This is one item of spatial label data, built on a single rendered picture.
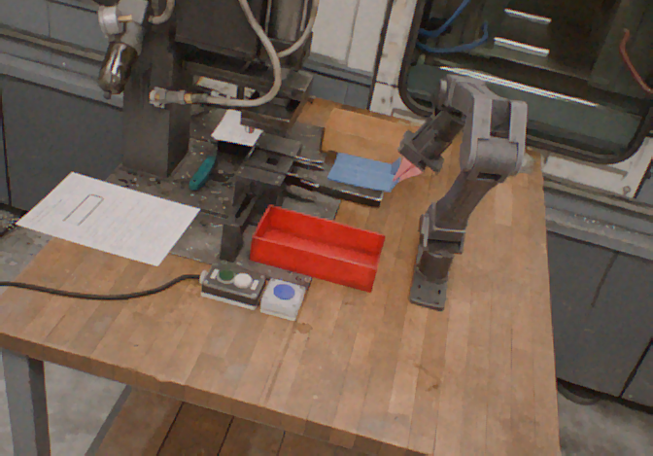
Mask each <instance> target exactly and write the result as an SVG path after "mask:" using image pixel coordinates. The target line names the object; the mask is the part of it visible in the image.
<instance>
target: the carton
mask: <svg viewBox="0 0 653 456"><path fill-rule="evenodd" d="M407 129H409V130H410V131H411V132H413V133H415V132H416V131H417V130H418V129H419V128H418V127H414V126H410V125H406V124H402V123H395V122H391V121H387V120H383V119H378V118H374V117H370V116H367V115H363V114H359V113H355V112H351V111H347V110H343V109H339V108H335V107H333V108H332V110H331V112H330V114H329V116H328V119H327V121H326V124H325V126H324V130H323V135H322V141H321V146H320V152H323V153H327V152H328V150H333V151H336V152H340V153H344V154H348V155H352V156H356V157H361V158H368V159H373V160H377V161H381V162H385V163H389V164H393V163H394V162H395V161H396V160H397V159H398V158H399V157H401V160H400V165H399V167H400V166H401V163H402V160H403V158H404V157H403V156H402V155H401V154H400V153H399V152H398V151H397V147H398V146H399V142H400V141H401V140H402V138H403V137H402V135H403V133H404V132H405V131H406V130H407Z"/></svg>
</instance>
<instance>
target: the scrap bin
mask: <svg viewBox="0 0 653 456"><path fill-rule="evenodd" d="M385 238H386V234H382V233H378V232H374V231H371V230H367V229H363V228H356V227H352V226H348V225H345V224H341V223H337V222H334V221H330V220H326V219H323V218H319V217H315V216H311V215H307V214H303V213H299V212H296V211H292V210H289V209H285V208H281V207H277V206H274V205H270V204H269V205H268V207H267V209H266V211H265V213H264V215H263V217H262V218H261V220H260V222H259V224H258V227H257V229H256V231H255V233H254V235H253V237H252V245H251V252H250V261H253V262H257V263H263V264H267V265H271V266H274V267H278V268H282V269H285V270H288V271H292V272H296V273H300V274H303V275H307V276H311V277H314V278H318V279H322V280H326V281H328V282H332V283H336V284H340V285H343V286H347V287H351V288H355V289H358V290H362V291H366V292H370V293H371V291H372V287H373V284H374V280H375V276H376V272H377V268H378V264H379V261H380V257H381V253H382V250H383V246H384V242H385Z"/></svg>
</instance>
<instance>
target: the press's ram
mask: <svg viewBox="0 0 653 456"><path fill-rule="evenodd" d="M280 67H281V73H282V82H281V86H280V88H279V90H278V92H277V94H276V95H275V96H274V97H273V98H272V99H271V100H269V101H268V102H266V103H264V104H261V105H258V106H254V107H243V108H242V109H241V116H240V125H243V126H245V131H246V132H247V133H254V131H255V129H258V130H262V131H266V132H270V133H274V134H278V135H282V136H286V137H287V136H288V135H289V133H290V131H291V129H292V127H293V125H294V123H295V122H296V120H297V118H298V116H299V115H300V113H301V111H302V109H303V107H304V106H305V104H306V102H307V100H308V95H309V90H310V89H311V87H312V84H313V78H314V76H313V75H310V74H305V73H301V72H294V71H293V70H292V68H291V67H289V66H285V65H281V64H280ZM182 72H184V73H188V74H192V75H195V76H199V77H203V78H207V79H211V80H215V81H220V82H224V83H228V84H232V85H236V86H239V87H243V88H250V89H254V90H255V91H254V93H253V94H252V95H251V97H250V98H249V100H255V99H259V98H261V97H263V96H265V95H266V94H267V93H268V92H269V91H271V90H272V88H273V86H274V81H275V74H274V68H273V65H269V64H261V63H259V62H257V61H253V60H250V59H246V58H242V57H238V56H234V55H229V54H225V53H218V52H214V51H210V50H206V49H202V48H199V47H196V48H195V49H194V50H193V51H192V52H191V53H190V54H189V55H188V56H187V57H186V58H185V59H184V60H183V71H182Z"/></svg>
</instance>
